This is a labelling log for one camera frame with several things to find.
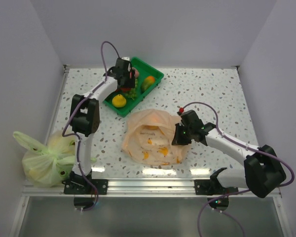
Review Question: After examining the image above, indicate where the red fruit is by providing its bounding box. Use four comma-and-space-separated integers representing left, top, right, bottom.
120, 88, 131, 92

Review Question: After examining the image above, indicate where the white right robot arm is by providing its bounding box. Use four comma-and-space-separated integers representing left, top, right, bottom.
172, 108, 286, 198

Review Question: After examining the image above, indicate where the yellow orange peach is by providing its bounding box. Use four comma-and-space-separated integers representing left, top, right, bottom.
146, 125, 159, 130

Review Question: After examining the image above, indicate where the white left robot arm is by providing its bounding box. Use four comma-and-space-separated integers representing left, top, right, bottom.
69, 57, 135, 176

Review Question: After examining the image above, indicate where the green translucent plastic bag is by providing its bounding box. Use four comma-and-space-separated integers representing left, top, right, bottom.
13, 131, 76, 188

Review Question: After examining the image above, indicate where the pink green peach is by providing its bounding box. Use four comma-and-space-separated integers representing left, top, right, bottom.
133, 68, 139, 79

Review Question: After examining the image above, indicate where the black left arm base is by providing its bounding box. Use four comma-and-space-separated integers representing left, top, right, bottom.
62, 171, 109, 195

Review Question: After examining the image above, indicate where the orange translucent plastic bag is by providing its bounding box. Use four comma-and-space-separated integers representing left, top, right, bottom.
121, 109, 190, 166

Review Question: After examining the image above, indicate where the green grape bunch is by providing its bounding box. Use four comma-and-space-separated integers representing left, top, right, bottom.
124, 80, 138, 100

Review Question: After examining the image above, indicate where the yellow lemon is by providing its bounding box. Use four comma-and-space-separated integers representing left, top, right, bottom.
111, 94, 127, 108

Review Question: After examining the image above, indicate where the green orange mango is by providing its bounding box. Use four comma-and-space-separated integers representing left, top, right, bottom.
141, 76, 155, 92

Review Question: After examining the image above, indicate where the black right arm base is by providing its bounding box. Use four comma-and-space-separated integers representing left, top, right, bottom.
194, 167, 239, 196

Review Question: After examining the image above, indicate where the aluminium side rail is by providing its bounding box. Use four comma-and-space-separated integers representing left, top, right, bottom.
45, 65, 70, 143

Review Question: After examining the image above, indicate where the green plastic tray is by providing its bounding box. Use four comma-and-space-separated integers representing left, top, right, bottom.
104, 57, 164, 117

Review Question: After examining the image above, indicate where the aluminium front rail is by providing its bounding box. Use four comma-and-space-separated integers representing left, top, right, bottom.
22, 179, 282, 198

